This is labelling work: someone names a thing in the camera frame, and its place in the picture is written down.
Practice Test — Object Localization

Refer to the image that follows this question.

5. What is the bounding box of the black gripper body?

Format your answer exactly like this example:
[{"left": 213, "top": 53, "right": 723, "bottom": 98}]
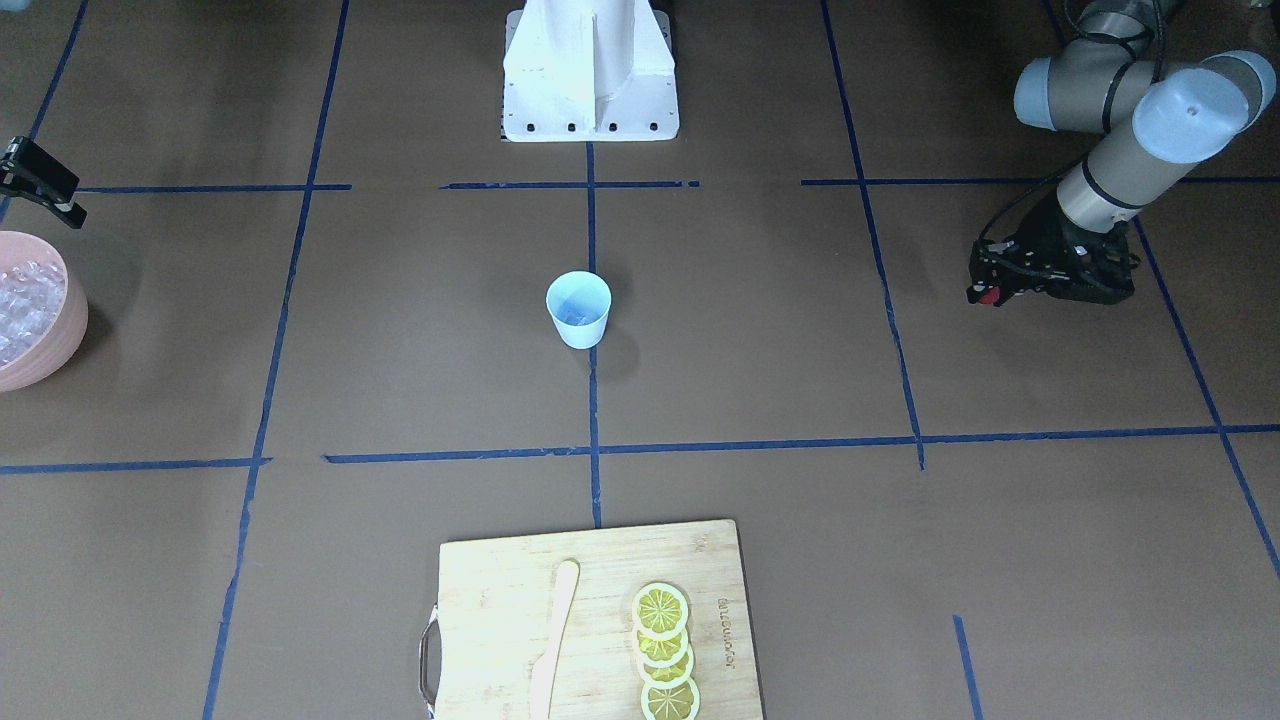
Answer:
[{"left": 1015, "top": 193, "right": 1140, "bottom": 305}]

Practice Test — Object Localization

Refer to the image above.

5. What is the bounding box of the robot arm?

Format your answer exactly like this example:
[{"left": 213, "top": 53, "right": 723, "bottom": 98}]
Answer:
[{"left": 966, "top": 1, "right": 1277, "bottom": 307}]

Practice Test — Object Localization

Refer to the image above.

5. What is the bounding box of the clear ice cubes pile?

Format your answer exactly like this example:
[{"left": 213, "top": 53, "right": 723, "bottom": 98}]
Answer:
[{"left": 1, "top": 260, "right": 67, "bottom": 366}]

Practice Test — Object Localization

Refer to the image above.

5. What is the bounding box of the light blue paper cup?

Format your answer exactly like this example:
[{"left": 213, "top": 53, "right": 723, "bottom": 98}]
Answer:
[{"left": 545, "top": 270, "right": 613, "bottom": 350}]

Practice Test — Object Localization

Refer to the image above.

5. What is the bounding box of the pink bowl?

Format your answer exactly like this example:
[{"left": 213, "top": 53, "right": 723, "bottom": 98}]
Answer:
[{"left": 1, "top": 231, "right": 88, "bottom": 392}]

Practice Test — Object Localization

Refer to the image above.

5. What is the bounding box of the lemon slice nearest board centre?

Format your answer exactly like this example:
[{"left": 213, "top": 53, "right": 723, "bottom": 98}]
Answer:
[{"left": 631, "top": 582, "right": 690, "bottom": 641}]

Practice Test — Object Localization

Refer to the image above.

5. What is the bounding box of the lemon slice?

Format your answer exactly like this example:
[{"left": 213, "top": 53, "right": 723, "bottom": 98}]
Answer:
[
  {"left": 636, "top": 647, "right": 696, "bottom": 689},
  {"left": 634, "top": 629, "right": 690, "bottom": 669}
]

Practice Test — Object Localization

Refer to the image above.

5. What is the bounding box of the lemon slice nearest board edge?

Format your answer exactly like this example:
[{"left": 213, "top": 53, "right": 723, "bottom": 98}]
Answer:
[{"left": 640, "top": 679, "right": 701, "bottom": 720}]

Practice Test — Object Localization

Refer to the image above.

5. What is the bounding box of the bamboo cutting board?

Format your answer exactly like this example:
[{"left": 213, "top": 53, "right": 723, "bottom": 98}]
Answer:
[{"left": 421, "top": 519, "right": 764, "bottom": 719}]

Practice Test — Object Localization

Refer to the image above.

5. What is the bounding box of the yellow plastic knife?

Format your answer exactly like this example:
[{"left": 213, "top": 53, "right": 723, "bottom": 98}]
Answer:
[{"left": 527, "top": 559, "right": 580, "bottom": 719}]

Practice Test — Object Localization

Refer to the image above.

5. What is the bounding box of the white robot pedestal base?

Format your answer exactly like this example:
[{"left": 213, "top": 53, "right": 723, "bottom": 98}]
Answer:
[{"left": 500, "top": 1, "right": 680, "bottom": 143}]

